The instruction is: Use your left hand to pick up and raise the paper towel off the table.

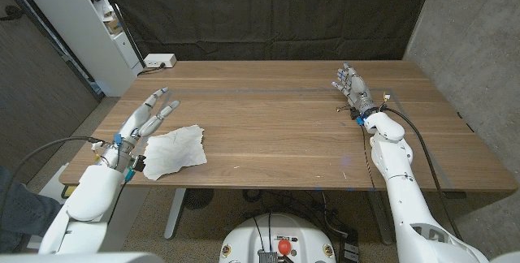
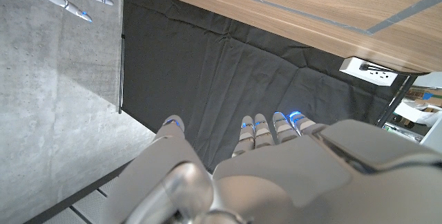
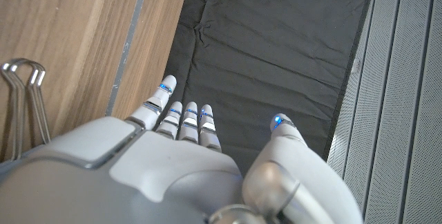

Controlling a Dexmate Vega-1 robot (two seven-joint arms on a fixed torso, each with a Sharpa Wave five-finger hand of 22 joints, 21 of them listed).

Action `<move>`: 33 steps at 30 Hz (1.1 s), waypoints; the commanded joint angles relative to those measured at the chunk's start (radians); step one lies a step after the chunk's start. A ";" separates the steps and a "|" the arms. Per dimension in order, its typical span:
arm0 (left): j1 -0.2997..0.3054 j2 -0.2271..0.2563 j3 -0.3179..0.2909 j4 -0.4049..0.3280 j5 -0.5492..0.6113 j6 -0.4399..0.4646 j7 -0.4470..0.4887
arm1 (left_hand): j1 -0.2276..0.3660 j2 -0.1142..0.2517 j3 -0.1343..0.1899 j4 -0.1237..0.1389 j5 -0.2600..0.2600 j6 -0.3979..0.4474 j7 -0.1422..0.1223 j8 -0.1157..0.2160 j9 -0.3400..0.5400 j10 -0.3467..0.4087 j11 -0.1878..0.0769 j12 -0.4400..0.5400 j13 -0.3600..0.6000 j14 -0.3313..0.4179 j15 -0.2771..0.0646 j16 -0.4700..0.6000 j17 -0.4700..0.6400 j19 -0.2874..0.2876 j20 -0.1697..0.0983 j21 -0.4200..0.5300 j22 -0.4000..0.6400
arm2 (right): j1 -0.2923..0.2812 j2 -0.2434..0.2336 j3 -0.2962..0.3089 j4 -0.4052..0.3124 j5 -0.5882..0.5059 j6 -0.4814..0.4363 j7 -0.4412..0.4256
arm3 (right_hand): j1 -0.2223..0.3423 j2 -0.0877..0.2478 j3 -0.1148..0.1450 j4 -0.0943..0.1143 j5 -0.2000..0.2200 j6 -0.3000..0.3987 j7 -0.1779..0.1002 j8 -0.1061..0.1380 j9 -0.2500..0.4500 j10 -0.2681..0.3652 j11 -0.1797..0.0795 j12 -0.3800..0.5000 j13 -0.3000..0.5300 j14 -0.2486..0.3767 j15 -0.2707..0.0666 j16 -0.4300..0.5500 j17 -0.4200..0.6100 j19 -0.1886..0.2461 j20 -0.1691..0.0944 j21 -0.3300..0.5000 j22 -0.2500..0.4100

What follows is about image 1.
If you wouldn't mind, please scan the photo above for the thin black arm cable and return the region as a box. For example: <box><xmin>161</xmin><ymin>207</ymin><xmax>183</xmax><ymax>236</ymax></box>
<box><xmin>106</xmin><ymin>175</ymin><xmax>129</xmax><ymax>226</ymax></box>
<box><xmin>360</xmin><ymin>124</ymin><xmax>375</xmax><ymax>193</ymax></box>

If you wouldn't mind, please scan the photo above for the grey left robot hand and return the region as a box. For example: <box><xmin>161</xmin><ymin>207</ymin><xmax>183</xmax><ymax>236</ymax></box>
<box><xmin>97</xmin><ymin>86</ymin><xmax>181</xmax><ymax>173</ymax></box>

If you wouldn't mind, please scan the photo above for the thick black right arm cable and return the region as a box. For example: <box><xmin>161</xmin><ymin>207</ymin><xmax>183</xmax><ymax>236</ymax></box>
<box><xmin>381</xmin><ymin>106</ymin><xmax>463</xmax><ymax>242</ymax></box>

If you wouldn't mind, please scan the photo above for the black floor cable tangle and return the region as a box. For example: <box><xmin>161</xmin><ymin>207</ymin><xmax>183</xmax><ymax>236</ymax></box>
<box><xmin>242</xmin><ymin>189</ymin><xmax>346</xmax><ymax>235</ymax></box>

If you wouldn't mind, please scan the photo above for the grey metal table leg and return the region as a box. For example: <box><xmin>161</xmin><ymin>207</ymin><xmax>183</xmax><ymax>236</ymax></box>
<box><xmin>367</xmin><ymin>191</ymin><xmax>394</xmax><ymax>246</ymax></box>
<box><xmin>163</xmin><ymin>188</ymin><xmax>187</xmax><ymax>240</ymax></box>

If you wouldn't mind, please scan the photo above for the white robot shoulder cover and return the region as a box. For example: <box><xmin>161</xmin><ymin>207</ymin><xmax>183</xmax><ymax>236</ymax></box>
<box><xmin>0</xmin><ymin>252</ymin><xmax>163</xmax><ymax>263</ymax></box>

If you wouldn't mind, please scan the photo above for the black floor power strip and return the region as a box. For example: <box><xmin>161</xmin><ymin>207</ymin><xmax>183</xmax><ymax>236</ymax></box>
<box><xmin>339</xmin><ymin>230</ymin><xmax>361</xmax><ymax>263</ymax></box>

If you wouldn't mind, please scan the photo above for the black backdrop curtain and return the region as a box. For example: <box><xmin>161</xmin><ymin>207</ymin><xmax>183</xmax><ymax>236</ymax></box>
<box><xmin>99</xmin><ymin>0</ymin><xmax>438</xmax><ymax>62</ymax></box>

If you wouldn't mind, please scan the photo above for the person's leg in jeans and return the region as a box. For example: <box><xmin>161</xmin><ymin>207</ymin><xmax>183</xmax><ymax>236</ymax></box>
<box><xmin>0</xmin><ymin>165</ymin><xmax>62</xmax><ymax>254</ymax></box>

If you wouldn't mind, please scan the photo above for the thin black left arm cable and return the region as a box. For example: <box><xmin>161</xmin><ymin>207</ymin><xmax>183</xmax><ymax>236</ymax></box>
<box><xmin>106</xmin><ymin>175</ymin><xmax>129</xmax><ymax>226</ymax></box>

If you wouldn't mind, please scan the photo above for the black round vented disc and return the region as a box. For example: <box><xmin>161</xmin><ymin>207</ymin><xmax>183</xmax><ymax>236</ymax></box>
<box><xmin>182</xmin><ymin>188</ymin><xmax>215</xmax><ymax>210</ymax></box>

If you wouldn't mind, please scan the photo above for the white shelf cabinet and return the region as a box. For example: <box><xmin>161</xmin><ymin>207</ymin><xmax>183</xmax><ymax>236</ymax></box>
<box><xmin>11</xmin><ymin>0</ymin><xmax>145</xmax><ymax>97</ymax></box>

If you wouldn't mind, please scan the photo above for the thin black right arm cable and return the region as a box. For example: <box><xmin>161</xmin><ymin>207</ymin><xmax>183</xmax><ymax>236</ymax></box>
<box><xmin>360</xmin><ymin>124</ymin><xmax>375</xmax><ymax>193</ymax></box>

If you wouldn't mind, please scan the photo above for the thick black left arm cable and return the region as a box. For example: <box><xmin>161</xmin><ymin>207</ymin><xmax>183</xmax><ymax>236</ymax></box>
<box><xmin>0</xmin><ymin>136</ymin><xmax>107</xmax><ymax>219</ymax></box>

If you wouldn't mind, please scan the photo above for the white robot torso base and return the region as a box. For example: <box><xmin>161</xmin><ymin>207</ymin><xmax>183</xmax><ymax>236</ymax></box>
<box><xmin>219</xmin><ymin>213</ymin><xmax>337</xmax><ymax>263</ymax></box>

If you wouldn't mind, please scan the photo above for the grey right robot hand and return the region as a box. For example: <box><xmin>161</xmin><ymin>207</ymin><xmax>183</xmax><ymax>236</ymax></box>
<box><xmin>331</xmin><ymin>62</ymin><xmax>379</xmax><ymax>120</ymax></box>

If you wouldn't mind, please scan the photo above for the black door handle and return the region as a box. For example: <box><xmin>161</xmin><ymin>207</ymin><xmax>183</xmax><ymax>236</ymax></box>
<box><xmin>0</xmin><ymin>5</ymin><xmax>24</xmax><ymax>21</ymax></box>

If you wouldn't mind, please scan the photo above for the white power outlet box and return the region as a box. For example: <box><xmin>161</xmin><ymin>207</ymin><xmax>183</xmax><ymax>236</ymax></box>
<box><xmin>144</xmin><ymin>53</ymin><xmax>178</xmax><ymax>69</ymax></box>

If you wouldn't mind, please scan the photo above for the cardboard box on shelf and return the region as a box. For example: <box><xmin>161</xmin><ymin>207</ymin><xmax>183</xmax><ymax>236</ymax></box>
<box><xmin>103</xmin><ymin>17</ymin><xmax>124</xmax><ymax>36</ymax></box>

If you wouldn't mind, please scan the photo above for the white paper towel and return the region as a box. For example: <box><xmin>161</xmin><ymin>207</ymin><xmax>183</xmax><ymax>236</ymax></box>
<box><xmin>142</xmin><ymin>123</ymin><xmax>208</xmax><ymax>182</ymax></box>

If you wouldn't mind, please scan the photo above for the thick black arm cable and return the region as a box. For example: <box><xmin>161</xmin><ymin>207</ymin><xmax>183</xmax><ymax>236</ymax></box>
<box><xmin>0</xmin><ymin>136</ymin><xmax>107</xmax><ymax>219</ymax></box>
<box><xmin>381</xmin><ymin>106</ymin><xmax>463</xmax><ymax>242</ymax></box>

